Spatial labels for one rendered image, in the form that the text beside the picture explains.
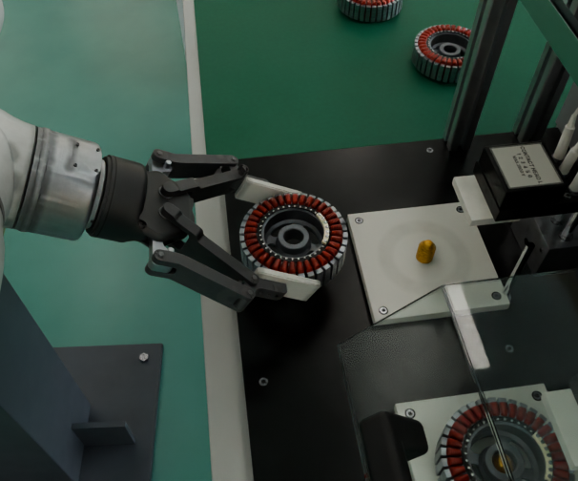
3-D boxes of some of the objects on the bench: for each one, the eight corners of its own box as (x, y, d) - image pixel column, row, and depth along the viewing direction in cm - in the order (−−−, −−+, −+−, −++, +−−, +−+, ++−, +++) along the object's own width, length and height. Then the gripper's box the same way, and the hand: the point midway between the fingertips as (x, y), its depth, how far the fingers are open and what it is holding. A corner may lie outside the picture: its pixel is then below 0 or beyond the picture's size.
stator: (407, 79, 94) (411, 59, 91) (415, 37, 101) (419, 17, 98) (481, 90, 93) (487, 70, 90) (484, 47, 99) (489, 27, 96)
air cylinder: (532, 277, 69) (548, 248, 65) (509, 226, 74) (523, 197, 70) (574, 272, 70) (593, 243, 66) (548, 221, 74) (565, 192, 70)
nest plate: (373, 326, 66) (375, 321, 65) (346, 219, 75) (347, 214, 74) (506, 310, 67) (510, 304, 66) (464, 207, 76) (466, 200, 75)
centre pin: (418, 264, 69) (422, 250, 67) (413, 251, 70) (418, 237, 68) (434, 262, 69) (439, 248, 67) (430, 249, 70) (434, 235, 68)
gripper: (98, 280, 45) (344, 322, 55) (110, 79, 59) (305, 143, 69) (72, 328, 50) (302, 359, 60) (89, 133, 64) (274, 185, 74)
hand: (288, 240), depth 64 cm, fingers closed on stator, 11 cm apart
